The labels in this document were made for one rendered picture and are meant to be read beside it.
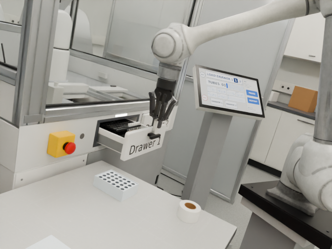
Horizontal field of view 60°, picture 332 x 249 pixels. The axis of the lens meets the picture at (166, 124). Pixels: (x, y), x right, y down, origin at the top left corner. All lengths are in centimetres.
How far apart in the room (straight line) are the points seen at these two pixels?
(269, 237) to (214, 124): 96
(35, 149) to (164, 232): 46
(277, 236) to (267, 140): 283
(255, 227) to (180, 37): 81
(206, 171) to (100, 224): 138
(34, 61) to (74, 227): 45
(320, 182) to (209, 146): 120
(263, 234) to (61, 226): 79
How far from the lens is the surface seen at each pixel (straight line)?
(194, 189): 215
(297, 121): 390
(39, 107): 93
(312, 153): 98
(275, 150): 399
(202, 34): 95
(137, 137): 109
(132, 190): 97
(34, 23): 85
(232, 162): 280
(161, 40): 90
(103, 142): 114
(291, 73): 462
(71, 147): 96
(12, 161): 96
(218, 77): 197
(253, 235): 130
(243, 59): 272
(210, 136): 201
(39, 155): 99
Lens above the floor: 124
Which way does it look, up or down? 14 degrees down
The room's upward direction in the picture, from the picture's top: 14 degrees clockwise
